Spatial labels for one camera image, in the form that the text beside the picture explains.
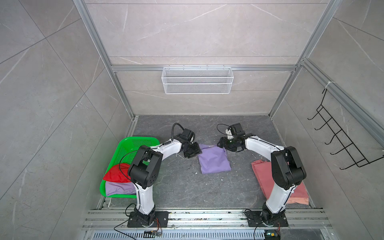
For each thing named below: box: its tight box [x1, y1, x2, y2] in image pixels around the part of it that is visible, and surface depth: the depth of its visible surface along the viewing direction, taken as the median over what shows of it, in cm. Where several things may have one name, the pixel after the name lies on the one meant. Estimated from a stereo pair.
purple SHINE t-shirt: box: [197, 143, 232, 175], surface depth 92 cm
